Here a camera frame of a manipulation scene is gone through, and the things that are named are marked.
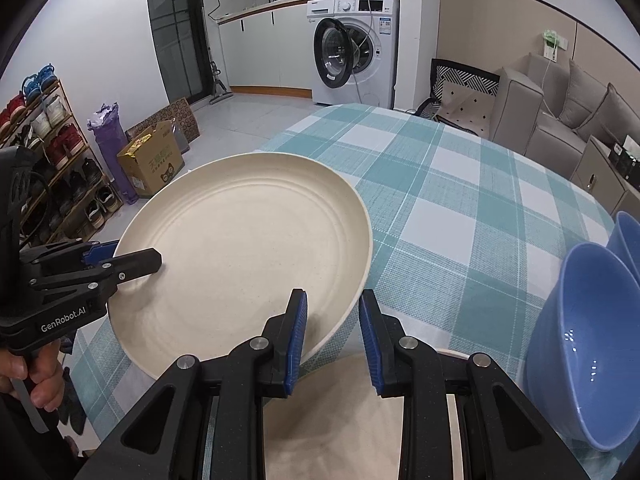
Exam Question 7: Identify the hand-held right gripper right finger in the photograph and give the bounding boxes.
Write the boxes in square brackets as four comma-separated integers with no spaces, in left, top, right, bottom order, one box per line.
[358,289,591,480]

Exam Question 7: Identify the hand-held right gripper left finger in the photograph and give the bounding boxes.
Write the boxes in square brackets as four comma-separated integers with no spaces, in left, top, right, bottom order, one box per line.
[75,288,308,480]

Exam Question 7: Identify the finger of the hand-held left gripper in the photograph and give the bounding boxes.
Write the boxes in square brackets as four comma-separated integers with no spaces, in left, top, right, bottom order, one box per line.
[20,240,118,282]
[31,247,163,307]

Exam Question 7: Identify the cream round plate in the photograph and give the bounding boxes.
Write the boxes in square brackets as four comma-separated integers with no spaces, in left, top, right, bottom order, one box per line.
[260,347,471,480]
[106,152,373,381]

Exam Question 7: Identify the blue bowl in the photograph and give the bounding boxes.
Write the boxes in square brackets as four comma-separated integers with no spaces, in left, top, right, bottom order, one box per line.
[523,241,640,452]
[606,210,640,281]

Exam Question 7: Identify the person's left hand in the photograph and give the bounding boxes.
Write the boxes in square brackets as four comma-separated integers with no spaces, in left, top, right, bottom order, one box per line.
[0,342,66,411]

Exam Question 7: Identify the purple rolled mat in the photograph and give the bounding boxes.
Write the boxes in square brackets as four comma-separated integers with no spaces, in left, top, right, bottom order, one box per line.
[87,102,141,206]

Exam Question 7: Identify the brown cardboard box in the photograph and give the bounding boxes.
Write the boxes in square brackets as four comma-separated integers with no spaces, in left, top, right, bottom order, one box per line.
[116,120,186,198]

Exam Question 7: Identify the shoe rack with shoes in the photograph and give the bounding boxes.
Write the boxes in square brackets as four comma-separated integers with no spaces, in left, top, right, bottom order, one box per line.
[0,63,123,246]

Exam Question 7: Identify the patterned brown cardboard sheet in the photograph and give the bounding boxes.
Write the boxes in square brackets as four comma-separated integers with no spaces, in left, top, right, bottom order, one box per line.
[125,97,201,143]

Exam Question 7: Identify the teal checked tablecloth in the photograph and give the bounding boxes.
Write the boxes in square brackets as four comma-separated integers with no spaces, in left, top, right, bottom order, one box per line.
[70,102,640,480]

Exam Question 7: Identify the grey floor mop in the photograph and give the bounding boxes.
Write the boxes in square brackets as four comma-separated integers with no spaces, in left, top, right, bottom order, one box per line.
[207,47,236,106]

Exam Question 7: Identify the dark glass door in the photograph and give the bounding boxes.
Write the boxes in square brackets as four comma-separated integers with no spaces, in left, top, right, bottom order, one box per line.
[145,0,213,106]

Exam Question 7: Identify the white lower kitchen cabinets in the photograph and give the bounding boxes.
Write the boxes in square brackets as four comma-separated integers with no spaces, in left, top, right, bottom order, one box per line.
[217,0,316,98]

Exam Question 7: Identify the black white patterned cushion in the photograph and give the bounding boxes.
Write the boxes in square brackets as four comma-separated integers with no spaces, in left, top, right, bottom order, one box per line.
[415,58,501,138]

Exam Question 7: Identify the grey sofa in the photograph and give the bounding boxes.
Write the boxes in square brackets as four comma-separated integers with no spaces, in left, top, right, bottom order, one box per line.
[487,52,640,161]

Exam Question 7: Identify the grey side cabinet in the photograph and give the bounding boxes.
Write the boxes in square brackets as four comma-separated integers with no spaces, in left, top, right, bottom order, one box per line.
[570,135,640,216]

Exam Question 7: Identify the white washing machine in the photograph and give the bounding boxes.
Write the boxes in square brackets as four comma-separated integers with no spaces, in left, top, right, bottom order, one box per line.
[306,0,401,110]

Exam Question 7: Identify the grey cushion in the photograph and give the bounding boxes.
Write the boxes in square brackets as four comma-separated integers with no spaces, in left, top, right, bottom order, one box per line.
[575,82,640,148]
[557,59,611,128]

